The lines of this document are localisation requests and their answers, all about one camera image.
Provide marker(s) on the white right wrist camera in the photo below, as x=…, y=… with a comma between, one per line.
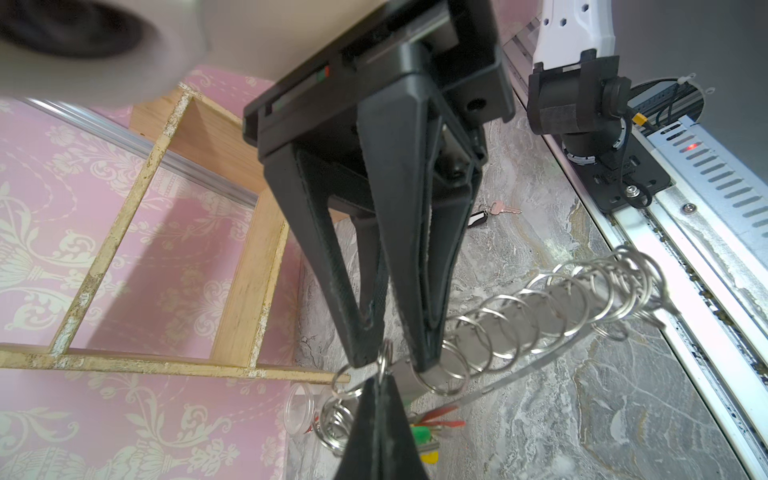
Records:
x=116, y=53

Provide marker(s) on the black key tag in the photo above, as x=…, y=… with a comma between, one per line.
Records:
x=478, y=218

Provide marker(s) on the wooden two-tier shelf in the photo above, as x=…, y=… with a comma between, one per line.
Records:
x=111, y=263

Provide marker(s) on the aluminium corner post right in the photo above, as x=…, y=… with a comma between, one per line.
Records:
x=105, y=129

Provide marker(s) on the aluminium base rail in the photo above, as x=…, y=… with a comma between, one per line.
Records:
x=702, y=69

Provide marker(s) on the green key tag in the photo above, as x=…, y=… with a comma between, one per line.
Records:
x=422, y=434

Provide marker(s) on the yellow key tag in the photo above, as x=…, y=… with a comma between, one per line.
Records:
x=430, y=458

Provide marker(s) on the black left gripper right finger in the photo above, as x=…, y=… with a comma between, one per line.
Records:
x=398, y=455

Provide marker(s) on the red key tag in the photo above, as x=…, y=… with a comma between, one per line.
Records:
x=438, y=417

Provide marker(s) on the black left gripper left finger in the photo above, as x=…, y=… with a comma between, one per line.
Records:
x=362, y=453

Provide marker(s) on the clear plastic cup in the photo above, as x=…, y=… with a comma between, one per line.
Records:
x=302, y=407

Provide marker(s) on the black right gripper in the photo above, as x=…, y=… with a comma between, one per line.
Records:
x=385, y=124

